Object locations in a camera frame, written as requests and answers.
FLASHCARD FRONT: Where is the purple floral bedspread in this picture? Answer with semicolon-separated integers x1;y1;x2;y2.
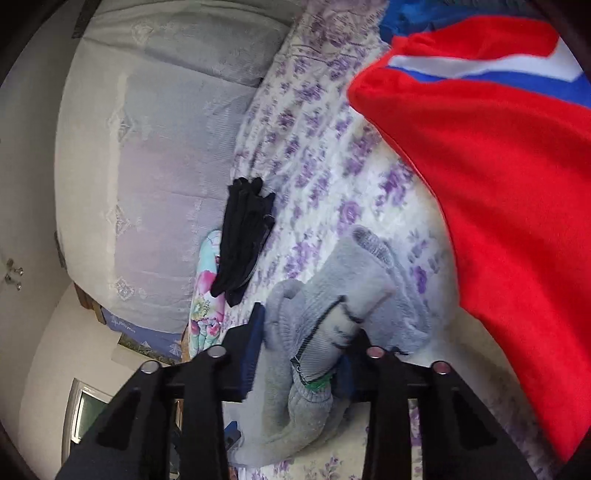
226;1;557;479

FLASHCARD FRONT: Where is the black folded garment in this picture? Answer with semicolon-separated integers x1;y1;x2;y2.
211;177;276;307

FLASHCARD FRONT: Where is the lavender embossed bed headboard cover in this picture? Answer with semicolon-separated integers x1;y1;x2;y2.
55;1;304;334

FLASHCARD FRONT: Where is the folded teal floral quilt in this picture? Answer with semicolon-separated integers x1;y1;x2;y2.
187;230;225;358

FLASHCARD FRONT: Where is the blue printed cushion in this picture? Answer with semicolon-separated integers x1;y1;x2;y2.
101;308;182;363

